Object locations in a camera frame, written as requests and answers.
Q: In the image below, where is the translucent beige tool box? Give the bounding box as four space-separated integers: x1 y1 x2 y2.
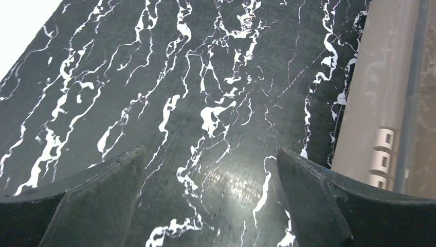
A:
332 1 435 199

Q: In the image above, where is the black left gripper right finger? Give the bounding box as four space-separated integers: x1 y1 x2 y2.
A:
277 148 435 246

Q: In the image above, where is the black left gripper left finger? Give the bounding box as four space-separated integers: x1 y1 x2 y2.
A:
1 146 146 246

